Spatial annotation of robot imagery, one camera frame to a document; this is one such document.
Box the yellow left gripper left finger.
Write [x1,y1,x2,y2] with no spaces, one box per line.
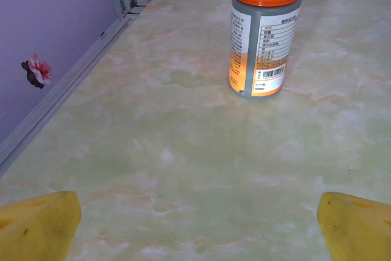
[0,191,82,261]

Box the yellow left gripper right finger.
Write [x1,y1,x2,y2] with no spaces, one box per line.
[316,191,391,261]

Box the orange-capped labelled supplement bottle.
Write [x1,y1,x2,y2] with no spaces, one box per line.
[228,0,310,100]

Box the aluminium table side rail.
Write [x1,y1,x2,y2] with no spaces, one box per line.
[0,6,152,178]

